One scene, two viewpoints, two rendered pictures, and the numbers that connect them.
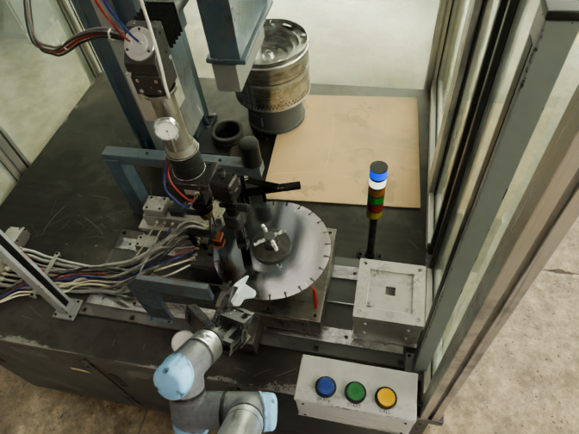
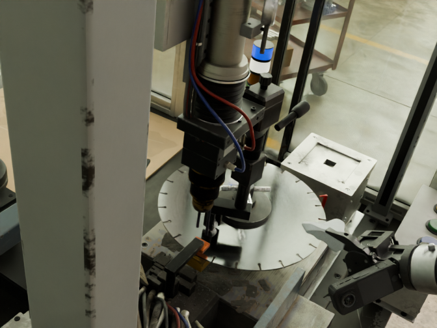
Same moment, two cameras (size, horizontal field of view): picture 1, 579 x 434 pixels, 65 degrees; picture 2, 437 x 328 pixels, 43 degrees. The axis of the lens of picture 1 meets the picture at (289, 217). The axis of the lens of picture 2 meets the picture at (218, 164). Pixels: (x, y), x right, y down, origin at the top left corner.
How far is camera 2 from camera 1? 1.15 m
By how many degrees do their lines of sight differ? 57
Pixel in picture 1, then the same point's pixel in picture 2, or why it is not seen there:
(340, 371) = (413, 229)
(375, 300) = (336, 176)
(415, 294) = (341, 150)
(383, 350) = (357, 225)
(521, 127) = not seen: outside the picture
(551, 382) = not seen: hidden behind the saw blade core
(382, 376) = (423, 205)
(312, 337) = (324, 272)
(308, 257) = (277, 185)
